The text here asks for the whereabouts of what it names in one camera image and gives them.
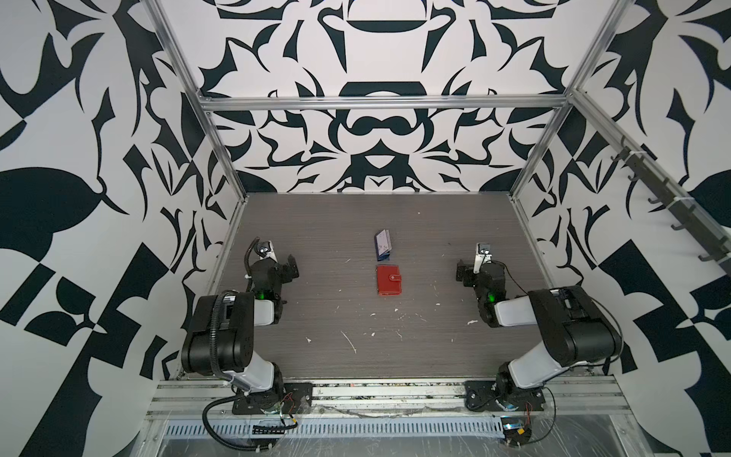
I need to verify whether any aluminium front rail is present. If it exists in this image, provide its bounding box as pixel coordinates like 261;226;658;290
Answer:
147;376;631;418

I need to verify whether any blue card stand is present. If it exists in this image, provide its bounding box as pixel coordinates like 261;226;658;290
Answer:
374;228;392;262

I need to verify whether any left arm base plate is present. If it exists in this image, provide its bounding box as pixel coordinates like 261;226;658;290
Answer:
232;383;314;416

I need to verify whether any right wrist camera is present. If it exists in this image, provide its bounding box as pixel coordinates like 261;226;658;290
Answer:
473;243;492;274

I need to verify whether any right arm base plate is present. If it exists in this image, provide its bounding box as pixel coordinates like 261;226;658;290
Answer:
464;379;546;412

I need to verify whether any right base electronics board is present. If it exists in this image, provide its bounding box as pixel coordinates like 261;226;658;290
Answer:
501;416;532;449

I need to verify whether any red card holder wallet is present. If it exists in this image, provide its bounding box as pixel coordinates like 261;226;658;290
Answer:
376;265;402;296

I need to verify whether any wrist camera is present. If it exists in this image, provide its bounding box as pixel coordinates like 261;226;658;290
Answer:
253;240;277;262
473;243;492;274

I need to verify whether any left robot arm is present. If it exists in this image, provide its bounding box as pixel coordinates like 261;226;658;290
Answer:
181;255;299;398

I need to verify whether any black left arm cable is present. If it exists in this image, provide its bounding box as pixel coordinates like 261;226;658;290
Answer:
201;395;287;452

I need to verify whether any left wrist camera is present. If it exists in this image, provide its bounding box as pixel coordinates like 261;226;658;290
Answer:
253;240;277;262

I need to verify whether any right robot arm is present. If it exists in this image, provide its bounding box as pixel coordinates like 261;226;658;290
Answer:
455;260;624;411

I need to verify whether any wall hook rail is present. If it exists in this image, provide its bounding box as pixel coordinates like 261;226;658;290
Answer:
612;135;731;264

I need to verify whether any white vented cable duct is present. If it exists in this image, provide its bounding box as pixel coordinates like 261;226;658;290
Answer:
164;416;504;439

